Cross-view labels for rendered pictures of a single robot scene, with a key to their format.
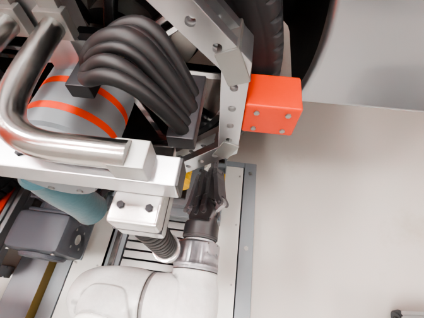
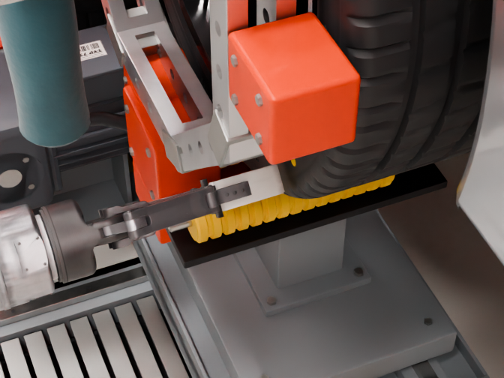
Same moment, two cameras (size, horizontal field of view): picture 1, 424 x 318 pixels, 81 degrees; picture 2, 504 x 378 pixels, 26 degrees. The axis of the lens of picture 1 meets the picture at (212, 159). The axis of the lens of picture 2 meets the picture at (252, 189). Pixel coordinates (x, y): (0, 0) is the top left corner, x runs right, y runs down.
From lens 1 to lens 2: 0.70 m
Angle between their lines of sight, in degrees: 37
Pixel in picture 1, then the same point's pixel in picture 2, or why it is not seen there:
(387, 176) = not seen: outside the picture
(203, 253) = (12, 235)
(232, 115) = (219, 46)
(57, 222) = (14, 110)
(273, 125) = (251, 112)
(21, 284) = not seen: outside the picture
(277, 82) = (318, 49)
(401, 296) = not seen: outside the picture
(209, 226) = (73, 229)
